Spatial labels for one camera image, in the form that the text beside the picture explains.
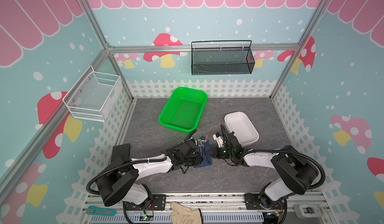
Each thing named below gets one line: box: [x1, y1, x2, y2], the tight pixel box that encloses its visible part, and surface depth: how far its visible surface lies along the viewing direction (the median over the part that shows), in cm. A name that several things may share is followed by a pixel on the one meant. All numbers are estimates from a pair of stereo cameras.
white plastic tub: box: [224, 111, 259, 147], surface depth 105 cm
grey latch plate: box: [293, 204, 325, 219], surface depth 71 cm
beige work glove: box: [170, 202, 202, 224], surface depth 72 cm
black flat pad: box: [110, 143, 131, 165], surface depth 94 cm
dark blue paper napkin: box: [195, 135, 212, 168], surface depth 87 cm
